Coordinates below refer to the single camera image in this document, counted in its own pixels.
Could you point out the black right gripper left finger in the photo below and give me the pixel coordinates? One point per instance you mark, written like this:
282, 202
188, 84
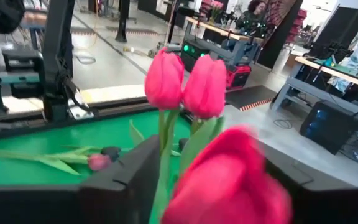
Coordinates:
73, 205

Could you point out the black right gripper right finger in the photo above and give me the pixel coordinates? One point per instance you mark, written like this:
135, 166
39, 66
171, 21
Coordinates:
337, 207

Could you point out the dark pink artificial tulip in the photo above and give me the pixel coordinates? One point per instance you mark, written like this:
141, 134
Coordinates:
99, 162

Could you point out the red artificial tulip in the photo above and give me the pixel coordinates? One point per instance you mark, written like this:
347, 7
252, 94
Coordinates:
205, 87
164, 81
228, 186

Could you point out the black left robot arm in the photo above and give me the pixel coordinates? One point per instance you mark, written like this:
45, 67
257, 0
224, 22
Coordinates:
57, 46

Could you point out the green table mat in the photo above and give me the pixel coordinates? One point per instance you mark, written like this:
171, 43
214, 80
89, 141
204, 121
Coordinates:
82, 133

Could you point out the black computer tower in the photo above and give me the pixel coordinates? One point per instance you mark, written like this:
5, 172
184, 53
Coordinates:
328, 127

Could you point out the wooden table with grey legs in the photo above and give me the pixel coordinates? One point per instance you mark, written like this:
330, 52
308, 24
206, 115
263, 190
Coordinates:
213, 28
337, 72

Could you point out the black floor mat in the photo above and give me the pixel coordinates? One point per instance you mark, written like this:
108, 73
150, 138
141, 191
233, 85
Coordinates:
250, 96

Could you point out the black box with pale stripe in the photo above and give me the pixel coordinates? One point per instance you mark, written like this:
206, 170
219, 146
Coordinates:
22, 62

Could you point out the red box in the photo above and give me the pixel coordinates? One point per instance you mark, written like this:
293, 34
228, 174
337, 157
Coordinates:
238, 77

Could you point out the black panel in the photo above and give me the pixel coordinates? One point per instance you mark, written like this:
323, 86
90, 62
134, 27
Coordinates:
337, 28
278, 40

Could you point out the black box with green lights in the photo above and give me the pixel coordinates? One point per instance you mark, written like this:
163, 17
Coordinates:
194, 59

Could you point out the person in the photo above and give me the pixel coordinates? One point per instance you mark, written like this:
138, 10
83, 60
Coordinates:
256, 7

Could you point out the pink flower bunch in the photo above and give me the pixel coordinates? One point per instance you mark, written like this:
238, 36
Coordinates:
217, 5

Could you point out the black table frame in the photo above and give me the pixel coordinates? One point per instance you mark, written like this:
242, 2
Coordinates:
117, 107

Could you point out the black post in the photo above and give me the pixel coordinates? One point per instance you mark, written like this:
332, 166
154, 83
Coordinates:
122, 18

